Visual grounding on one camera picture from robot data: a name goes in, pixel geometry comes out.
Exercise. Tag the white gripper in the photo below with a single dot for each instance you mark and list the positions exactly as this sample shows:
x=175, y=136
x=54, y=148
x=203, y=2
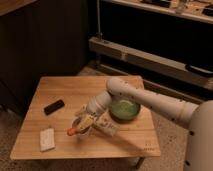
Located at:
x=85, y=119

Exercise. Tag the red orange pepper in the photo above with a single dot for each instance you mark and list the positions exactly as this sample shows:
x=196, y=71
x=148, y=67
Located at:
x=72, y=131

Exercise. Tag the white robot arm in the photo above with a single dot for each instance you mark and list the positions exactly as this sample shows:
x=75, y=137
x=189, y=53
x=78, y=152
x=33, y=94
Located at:
x=197, y=119

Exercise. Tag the black rectangular block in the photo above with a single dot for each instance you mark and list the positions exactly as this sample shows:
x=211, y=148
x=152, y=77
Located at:
x=51, y=108

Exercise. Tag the green bowl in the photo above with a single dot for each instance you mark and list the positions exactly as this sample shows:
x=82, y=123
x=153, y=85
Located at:
x=124, y=110

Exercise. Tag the dark wooden cabinet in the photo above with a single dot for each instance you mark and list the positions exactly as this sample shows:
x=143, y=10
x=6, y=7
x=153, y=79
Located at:
x=42, y=38

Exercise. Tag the metal shelf rack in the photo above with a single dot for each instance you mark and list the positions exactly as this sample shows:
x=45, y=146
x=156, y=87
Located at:
x=177, y=30

